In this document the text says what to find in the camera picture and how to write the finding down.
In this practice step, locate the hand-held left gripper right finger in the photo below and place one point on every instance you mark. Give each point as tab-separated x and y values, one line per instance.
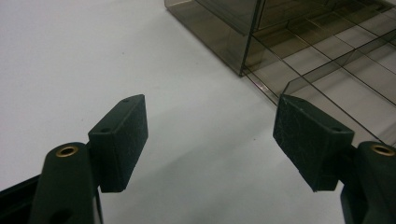
311	143

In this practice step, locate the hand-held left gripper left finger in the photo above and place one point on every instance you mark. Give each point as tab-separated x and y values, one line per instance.
118	146

